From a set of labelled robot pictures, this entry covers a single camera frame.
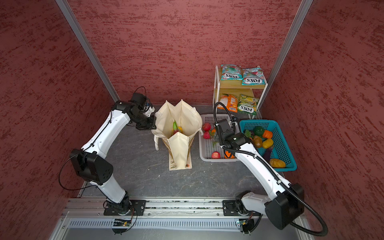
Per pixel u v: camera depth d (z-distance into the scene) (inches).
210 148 37.4
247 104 38.3
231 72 35.6
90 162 17.3
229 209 29.0
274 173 16.8
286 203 14.9
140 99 25.5
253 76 34.4
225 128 23.2
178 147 31.1
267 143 37.1
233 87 34.4
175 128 37.5
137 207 29.2
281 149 35.4
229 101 38.3
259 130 38.2
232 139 21.0
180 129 39.6
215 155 34.7
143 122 26.9
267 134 38.3
